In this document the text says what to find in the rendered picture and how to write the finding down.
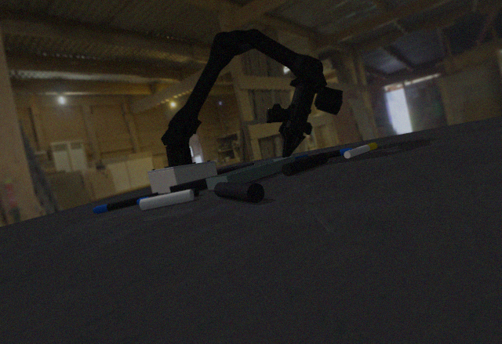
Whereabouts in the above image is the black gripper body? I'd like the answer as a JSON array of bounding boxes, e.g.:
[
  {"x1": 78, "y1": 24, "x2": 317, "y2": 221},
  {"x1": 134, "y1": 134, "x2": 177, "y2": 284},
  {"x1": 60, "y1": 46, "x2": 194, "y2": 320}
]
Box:
[{"x1": 278, "y1": 101, "x2": 313, "y2": 135}]

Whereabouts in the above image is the keyboard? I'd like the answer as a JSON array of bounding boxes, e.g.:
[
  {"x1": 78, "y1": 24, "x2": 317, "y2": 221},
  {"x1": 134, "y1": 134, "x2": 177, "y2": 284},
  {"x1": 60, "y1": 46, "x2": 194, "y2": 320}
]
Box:
[{"x1": 206, "y1": 156, "x2": 296, "y2": 192}]

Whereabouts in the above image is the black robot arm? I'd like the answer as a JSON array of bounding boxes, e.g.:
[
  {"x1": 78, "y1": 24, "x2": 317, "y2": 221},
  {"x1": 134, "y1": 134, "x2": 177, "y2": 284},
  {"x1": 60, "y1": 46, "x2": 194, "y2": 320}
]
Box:
[{"x1": 161, "y1": 29, "x2": 343, "y2": 168}]

